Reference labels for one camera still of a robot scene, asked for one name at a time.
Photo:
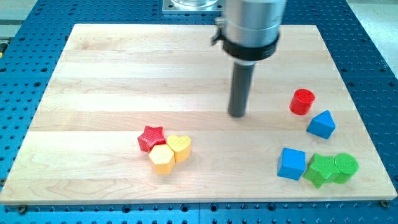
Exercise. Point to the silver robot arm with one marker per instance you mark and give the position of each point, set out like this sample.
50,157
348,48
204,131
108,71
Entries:
249,29

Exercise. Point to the red star block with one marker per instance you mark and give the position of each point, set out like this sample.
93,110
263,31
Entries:
151,137

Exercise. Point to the green star block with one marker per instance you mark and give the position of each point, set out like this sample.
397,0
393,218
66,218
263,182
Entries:
321,170

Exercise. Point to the yellow heart block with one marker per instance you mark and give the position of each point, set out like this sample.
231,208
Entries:
181,146

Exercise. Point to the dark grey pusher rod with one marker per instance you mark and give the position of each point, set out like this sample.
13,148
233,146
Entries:
240,86

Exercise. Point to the yellow hexagon block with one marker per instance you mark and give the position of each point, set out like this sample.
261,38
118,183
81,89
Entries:
162,159

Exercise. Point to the light wooden board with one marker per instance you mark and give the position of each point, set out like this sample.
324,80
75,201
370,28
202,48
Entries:
112,80

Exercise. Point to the red cylinder block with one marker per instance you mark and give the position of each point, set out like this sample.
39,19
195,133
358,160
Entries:
302,101

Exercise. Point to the blue cube block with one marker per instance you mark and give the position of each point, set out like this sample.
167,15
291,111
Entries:
291,164

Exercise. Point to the blue triangle block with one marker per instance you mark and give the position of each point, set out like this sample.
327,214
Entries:
322,125

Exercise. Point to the green cylinder block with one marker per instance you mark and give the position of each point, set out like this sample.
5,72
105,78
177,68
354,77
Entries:
347,166

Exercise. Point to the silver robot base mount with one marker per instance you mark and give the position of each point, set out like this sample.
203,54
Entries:
192,5

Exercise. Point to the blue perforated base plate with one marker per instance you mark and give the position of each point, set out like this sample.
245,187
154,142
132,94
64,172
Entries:
32,55

